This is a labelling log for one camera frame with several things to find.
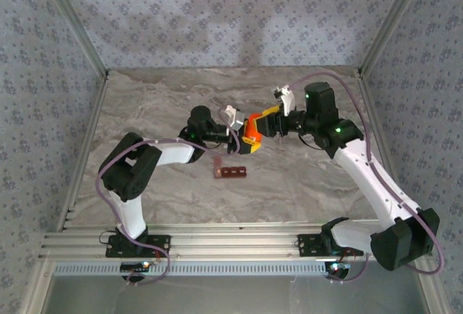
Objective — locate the orange pill bottle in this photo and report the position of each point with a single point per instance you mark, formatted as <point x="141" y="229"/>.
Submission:
<point x="253" y="131"/>

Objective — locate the brown pill organizer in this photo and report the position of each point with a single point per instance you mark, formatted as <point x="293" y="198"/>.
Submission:
<point x="235" y="173"/>

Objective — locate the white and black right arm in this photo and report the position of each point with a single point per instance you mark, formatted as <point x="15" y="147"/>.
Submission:
<point x="376" y="183"/>

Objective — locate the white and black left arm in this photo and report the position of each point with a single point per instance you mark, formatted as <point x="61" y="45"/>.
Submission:
<point x="132" y="216"/>

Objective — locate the small controller board green light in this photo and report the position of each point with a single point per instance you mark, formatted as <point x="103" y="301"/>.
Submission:
<point x="338" y="266"/>
<point x="135" y="266"/>

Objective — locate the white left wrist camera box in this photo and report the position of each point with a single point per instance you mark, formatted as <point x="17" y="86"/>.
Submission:
<point x="233" y="116"/>

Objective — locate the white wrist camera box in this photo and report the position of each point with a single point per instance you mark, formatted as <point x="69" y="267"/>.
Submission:
<point x="287" y="100"/>
<point x="233" y="116"/>

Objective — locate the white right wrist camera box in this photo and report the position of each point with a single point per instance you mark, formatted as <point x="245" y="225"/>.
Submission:
<point x="287" y="100"/>

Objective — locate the aluminium table side rail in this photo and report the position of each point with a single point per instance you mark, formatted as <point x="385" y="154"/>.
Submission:
<point x="374" y="111"/>
<point x="94" y="118"/>

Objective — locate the aluminium mounting rail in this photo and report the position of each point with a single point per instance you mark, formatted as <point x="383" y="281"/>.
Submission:
<point x="231" y="245"/>

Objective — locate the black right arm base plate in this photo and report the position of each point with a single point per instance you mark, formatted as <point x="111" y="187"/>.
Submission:
<point x="311" y="245"/>

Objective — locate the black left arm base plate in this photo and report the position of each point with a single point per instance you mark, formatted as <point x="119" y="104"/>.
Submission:
<point x="159" y="245"/>

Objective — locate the aluminium frame post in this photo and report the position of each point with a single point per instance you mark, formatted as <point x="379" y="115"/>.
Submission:
<point x="392" y="21"/>
<point x="72" y="21"/>

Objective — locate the aluminium frame leg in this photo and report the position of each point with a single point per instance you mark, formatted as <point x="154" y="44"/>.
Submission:
<point x="36" y="288"/>
<point x="430" y="288"/>

